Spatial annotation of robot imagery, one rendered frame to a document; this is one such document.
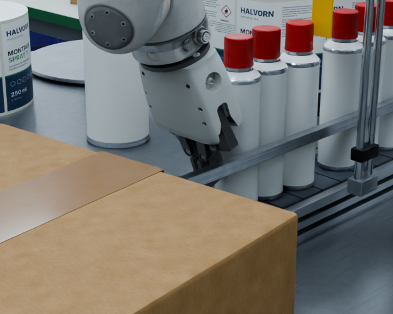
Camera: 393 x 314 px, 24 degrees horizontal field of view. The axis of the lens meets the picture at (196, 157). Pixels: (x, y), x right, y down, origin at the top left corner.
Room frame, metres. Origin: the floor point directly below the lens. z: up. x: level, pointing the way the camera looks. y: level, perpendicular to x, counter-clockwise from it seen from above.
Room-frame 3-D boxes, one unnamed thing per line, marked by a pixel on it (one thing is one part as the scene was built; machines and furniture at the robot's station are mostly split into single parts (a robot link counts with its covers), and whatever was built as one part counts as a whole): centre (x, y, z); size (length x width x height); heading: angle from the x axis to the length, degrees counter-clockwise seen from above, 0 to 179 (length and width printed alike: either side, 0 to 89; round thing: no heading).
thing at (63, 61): (1.62, 0.16, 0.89); 0.31 x 0.31 x 0.01
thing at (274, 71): (1.02, -0.08, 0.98); 0.05 x 0.05 x 0.20
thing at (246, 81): (0.98, -0.05, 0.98); 0.05 x 0.05 x 0.20
